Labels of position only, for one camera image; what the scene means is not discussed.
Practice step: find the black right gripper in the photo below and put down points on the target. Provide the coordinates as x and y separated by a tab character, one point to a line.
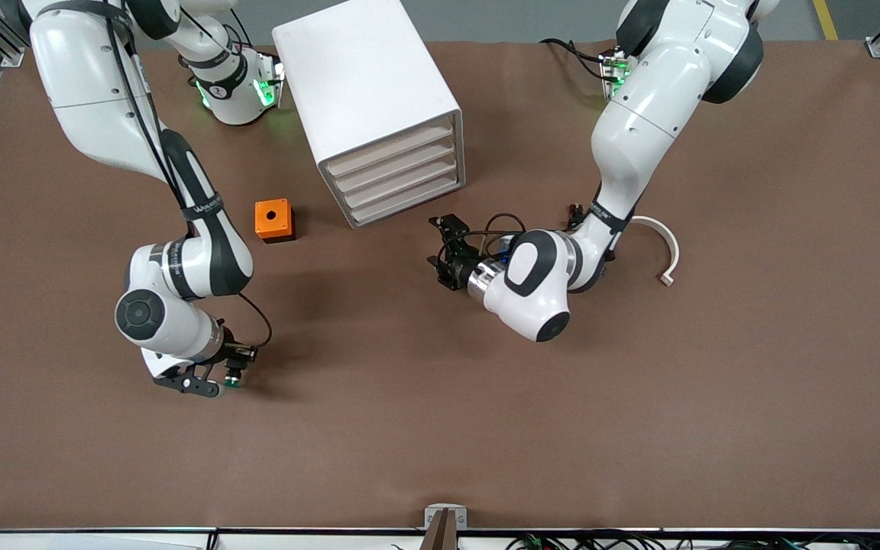
237	357

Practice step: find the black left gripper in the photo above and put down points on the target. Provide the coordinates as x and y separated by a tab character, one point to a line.
455	270

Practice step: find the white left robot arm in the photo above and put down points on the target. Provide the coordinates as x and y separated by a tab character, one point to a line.
638	114

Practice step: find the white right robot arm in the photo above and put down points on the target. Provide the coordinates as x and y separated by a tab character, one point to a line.
88	76

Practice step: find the orange box with round hole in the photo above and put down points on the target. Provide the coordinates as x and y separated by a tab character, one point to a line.
272	216

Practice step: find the brown table cover sheet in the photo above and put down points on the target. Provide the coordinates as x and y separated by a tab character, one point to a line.
440	420

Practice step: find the white semicircular pipe clamp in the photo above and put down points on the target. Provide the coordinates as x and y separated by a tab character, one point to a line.
673	252

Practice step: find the grey metal mounting plate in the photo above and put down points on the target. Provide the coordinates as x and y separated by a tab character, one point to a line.
461	519

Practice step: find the white table edge rail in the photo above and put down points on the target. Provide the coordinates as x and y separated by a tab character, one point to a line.
66	541

